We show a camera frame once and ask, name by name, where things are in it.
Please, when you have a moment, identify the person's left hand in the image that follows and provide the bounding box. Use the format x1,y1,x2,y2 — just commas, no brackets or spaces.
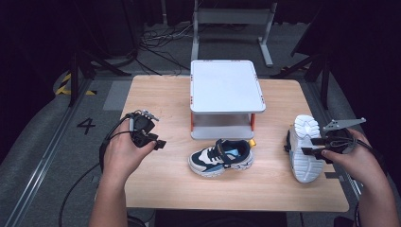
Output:
101,127,158,187

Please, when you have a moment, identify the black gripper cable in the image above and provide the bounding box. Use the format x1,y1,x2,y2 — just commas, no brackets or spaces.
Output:
58,113,135,227
327,134,390,178

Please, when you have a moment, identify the yellow black hazard tape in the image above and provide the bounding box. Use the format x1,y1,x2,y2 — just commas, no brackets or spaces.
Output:
54,72,97,96

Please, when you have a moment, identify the person's right hand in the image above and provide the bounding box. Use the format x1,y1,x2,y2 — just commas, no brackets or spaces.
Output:
321,128,388,194

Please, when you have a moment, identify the grey metal stand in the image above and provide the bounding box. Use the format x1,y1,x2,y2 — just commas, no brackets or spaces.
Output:
190,0,279,68

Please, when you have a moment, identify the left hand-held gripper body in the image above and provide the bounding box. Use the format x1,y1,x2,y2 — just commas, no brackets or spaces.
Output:
129,109,161,148

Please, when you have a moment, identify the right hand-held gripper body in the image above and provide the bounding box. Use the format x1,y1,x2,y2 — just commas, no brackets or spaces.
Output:
322,116,368,155

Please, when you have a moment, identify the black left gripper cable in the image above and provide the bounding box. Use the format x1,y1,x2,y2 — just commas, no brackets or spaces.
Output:
58,113,135,227

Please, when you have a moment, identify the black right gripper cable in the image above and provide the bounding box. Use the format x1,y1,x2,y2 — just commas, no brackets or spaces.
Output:
327,134,390,178

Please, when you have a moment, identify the black stand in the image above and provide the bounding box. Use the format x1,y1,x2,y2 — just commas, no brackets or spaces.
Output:
67,46,132,108
270,46,333,112

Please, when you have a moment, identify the white sneaker with chunky sole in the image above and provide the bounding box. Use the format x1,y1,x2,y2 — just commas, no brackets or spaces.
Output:
284,113,327,184

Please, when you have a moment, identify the white two-tier shoe rack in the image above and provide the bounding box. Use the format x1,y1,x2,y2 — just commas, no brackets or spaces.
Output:
189,59,267,141

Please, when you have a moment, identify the navy white blue sneaker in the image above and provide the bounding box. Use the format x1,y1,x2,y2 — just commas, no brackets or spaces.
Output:
187,138,257,179

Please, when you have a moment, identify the tangle of black floor cables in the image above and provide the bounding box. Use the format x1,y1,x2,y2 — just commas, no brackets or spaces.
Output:
133,23,194,77

